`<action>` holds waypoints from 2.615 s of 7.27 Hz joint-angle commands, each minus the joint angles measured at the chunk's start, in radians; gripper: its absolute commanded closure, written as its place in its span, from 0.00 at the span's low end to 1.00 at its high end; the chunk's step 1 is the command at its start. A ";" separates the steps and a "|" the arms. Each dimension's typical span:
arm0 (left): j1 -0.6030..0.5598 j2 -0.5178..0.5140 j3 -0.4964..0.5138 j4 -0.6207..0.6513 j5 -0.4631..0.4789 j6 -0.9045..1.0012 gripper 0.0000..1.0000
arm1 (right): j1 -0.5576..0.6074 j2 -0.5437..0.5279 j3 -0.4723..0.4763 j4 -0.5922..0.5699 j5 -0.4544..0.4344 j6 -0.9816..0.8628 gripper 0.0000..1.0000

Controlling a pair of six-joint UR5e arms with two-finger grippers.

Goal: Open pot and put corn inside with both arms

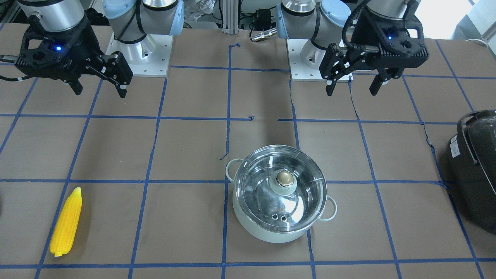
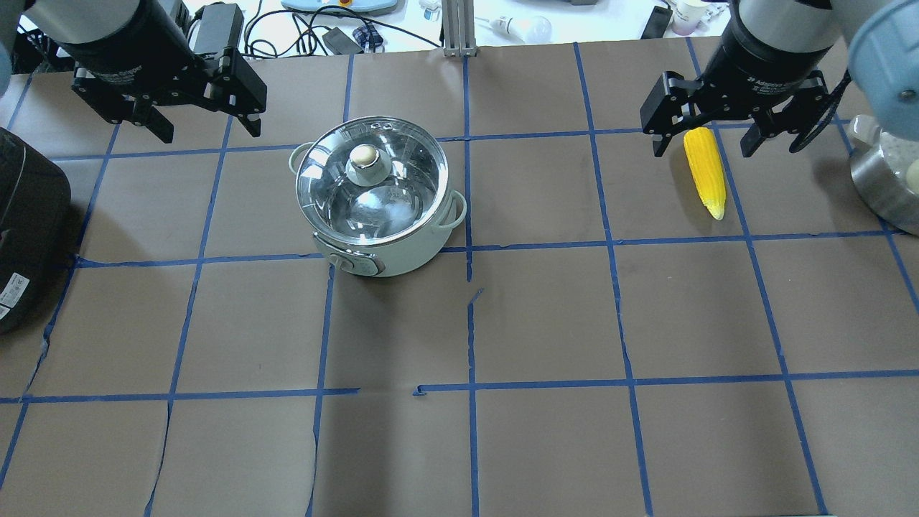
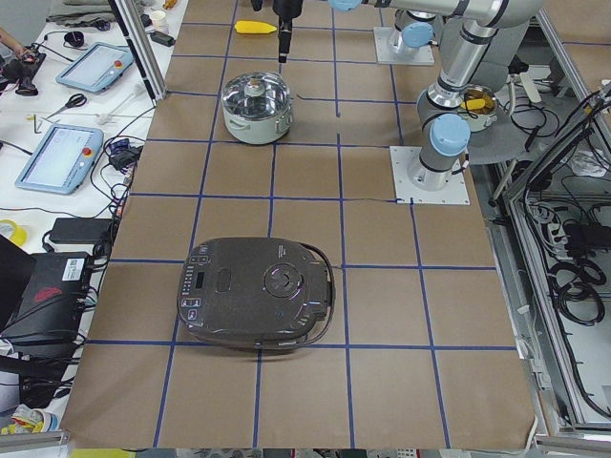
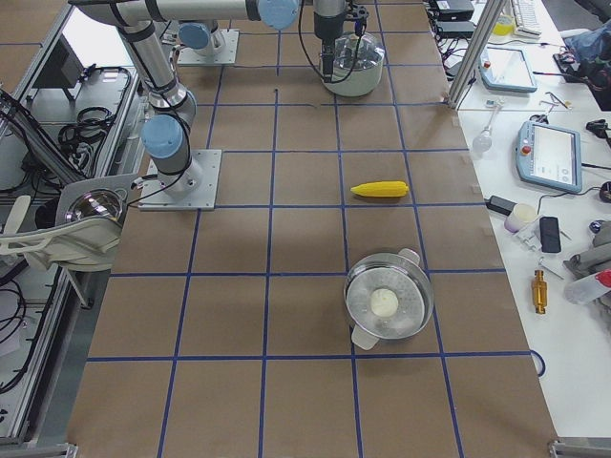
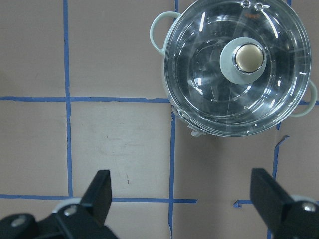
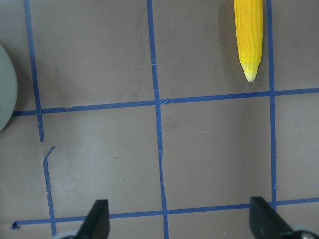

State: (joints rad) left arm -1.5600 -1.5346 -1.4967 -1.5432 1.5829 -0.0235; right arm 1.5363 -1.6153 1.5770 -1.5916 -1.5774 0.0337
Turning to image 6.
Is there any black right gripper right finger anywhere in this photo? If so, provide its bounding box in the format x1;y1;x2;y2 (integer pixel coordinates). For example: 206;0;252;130
249;197;299;239

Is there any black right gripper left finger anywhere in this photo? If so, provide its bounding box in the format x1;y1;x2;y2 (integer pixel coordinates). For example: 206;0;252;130
76;199;110;239

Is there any pale green cooking pot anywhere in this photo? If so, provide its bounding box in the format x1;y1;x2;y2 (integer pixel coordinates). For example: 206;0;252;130
0;45;17;130

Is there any yellow corn cob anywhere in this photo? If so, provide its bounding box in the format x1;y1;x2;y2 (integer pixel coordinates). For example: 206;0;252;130
233;0;263;83

